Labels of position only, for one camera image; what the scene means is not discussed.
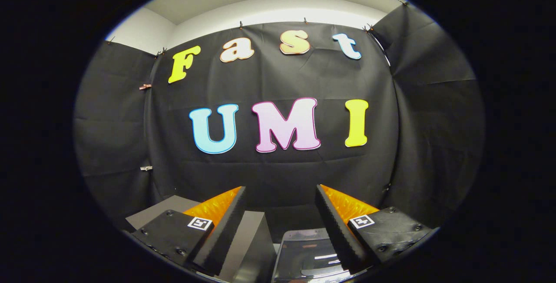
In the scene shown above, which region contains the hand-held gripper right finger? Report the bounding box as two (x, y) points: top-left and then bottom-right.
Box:
(315, 184), (435, 273)

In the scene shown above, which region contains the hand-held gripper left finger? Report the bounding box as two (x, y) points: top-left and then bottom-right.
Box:
(130, 186), (247, 276)

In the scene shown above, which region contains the dark washing machine lid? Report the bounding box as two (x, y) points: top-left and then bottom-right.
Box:
(274, 228), (350, 283)

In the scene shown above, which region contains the grey washing machine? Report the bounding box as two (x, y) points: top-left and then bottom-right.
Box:
(270, 226), (374, 283)

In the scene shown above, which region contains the row of dark cloth clips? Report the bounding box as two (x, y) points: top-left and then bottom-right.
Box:
(106, 0), (409, 57)

